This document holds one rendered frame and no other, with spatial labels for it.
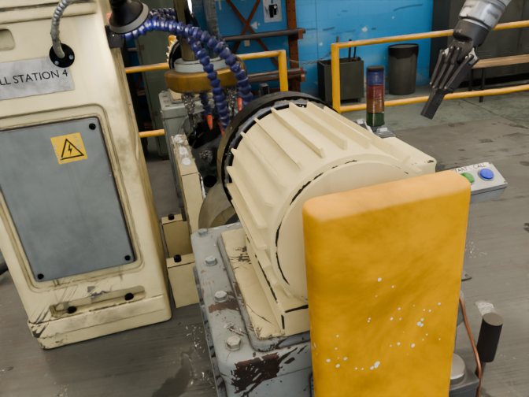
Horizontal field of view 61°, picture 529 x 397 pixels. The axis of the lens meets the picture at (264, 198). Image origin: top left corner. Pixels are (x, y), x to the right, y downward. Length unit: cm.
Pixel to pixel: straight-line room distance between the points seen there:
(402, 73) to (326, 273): 596
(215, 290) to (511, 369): 63
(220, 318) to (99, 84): 53
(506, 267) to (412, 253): 93
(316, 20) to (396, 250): 595
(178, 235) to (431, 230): 102
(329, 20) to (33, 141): 559
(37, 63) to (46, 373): 63
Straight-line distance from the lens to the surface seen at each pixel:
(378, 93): 154
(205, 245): 66
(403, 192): 34
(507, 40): 678
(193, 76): 99
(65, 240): 100
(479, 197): 110
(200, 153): 133
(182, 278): 111
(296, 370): 50
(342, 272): 34
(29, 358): 118
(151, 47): 425
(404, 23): 662
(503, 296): 118
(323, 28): 629
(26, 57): 91
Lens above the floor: 149
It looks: 25 degrees down
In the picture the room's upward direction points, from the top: 6 degrees counter-clockwise
